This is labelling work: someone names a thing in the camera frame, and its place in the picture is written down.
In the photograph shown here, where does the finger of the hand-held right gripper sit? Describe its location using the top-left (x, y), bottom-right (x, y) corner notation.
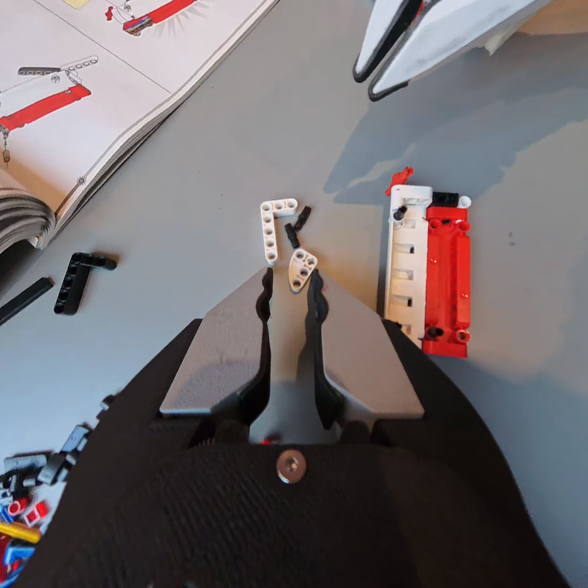
top-left (353, 0), bottom-right (414, 84)
top-left (367, 0), bottom-right (538, 101)

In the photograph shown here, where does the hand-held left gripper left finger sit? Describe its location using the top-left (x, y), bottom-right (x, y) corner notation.
top-left (160, 267), bottom-right (274, 425)

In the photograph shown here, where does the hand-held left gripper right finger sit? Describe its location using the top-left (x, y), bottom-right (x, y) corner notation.
top-left (301, 269), bottom-right (425, 430)

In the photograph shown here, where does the red and white brick panel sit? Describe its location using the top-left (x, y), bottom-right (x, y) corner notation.
top-left (377, 184), bottom-right (472, 358)

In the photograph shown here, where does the white perforated brick plate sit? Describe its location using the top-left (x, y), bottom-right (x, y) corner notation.
top-left (288, 249), bottom-right (319, 295)

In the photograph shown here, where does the white angled brick beam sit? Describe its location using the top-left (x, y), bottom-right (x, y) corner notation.
top-left (260, 198), bottom-right (298, 267)

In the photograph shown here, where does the small red brick connector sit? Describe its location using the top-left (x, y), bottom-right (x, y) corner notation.
top-left (386, 168), bottom-right (414, 194)

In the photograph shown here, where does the pile of brick pieces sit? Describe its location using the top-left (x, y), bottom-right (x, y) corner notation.
top-left (0, 252), bottom-right (119, 586)

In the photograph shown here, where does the grey desk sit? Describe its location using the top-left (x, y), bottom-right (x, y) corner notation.
top-left (0, 0), bottom-right (588, 588)

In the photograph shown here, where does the open instruction booklet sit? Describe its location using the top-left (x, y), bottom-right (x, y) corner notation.
top-left (0, 0), bottom-right (281, 251)

